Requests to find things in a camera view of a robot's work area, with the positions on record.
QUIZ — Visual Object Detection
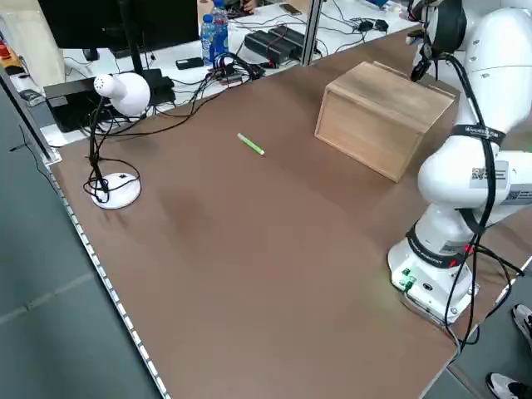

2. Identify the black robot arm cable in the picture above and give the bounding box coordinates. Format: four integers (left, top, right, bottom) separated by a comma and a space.
409, 24, 527, 354

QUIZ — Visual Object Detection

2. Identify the black monitor stand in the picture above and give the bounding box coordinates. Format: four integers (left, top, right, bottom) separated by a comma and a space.
118, 0, 175, 105

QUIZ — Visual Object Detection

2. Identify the person's shoe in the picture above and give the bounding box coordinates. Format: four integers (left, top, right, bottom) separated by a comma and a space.
510, 303, 532, 346
485, 372, 532, 399

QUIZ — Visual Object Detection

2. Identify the green stick with clear cap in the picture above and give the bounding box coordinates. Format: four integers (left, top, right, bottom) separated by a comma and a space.
236, 132, 267, 157

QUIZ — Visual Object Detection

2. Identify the black equipment box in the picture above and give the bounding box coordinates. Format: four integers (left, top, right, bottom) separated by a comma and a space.
43, 80, 111, 134

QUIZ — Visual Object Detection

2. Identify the white desk lamp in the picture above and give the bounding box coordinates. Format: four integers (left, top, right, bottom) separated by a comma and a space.
84, 73, 151, 210

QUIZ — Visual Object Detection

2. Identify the wired electronics board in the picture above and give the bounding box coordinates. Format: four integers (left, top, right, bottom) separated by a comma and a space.
207, 54, 267, 87

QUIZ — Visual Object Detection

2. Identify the black computer monitor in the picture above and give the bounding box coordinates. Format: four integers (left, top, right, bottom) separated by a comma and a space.
39, 0, 201, 53

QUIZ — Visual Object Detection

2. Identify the blue water bottle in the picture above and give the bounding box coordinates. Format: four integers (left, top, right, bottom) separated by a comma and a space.
210, 0, 230, 59
200, 14, 218, 67

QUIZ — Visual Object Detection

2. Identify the aluminium frame post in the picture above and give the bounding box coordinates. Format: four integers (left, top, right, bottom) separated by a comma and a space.
0, 74, 63, 165
299, 0, 324, 67

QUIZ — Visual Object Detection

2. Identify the light wooden drawer cabinet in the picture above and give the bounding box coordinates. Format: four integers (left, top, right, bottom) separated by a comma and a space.
313, 60, 461, 184

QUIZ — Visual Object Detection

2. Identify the black finned power supply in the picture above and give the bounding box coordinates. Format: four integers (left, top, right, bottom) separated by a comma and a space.
268, 24, 319, 58
244, 29, 301, 67

